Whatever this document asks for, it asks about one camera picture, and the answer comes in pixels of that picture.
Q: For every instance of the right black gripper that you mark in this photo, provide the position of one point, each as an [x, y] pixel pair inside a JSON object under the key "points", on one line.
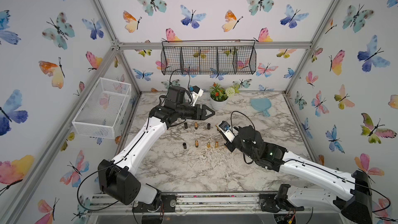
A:
{"points": [[229, 145]]}

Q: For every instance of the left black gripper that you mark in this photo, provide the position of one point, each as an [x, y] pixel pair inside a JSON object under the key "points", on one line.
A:
{"points": [[200, 116]]}

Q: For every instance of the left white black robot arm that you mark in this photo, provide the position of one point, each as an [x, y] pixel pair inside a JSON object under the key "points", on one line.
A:
{"points": [[117, 178]]}

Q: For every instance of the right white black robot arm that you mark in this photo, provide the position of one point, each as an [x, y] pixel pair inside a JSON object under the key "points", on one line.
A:
{"points": [[348, 194]]}

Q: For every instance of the potted flower plant white pot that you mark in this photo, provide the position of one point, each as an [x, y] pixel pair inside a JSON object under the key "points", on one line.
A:
{"points": [[219, 96]]}

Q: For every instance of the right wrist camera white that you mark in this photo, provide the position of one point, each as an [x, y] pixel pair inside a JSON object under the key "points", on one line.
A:
{"points": [[226, 131]]}

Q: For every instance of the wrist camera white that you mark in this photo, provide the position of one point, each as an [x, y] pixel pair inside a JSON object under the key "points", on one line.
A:
{"points": [[226, 131], [196, 92]]}

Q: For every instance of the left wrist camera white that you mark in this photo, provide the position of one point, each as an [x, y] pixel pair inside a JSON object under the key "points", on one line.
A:
{"points": [[196, 92]]}

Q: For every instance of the black wire wall basket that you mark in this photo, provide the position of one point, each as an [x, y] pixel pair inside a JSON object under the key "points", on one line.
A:
{"points": [[208, 57]]}

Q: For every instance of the white mesh wall basket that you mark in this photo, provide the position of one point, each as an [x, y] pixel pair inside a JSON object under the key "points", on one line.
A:
{"points": [[103, 109]]}

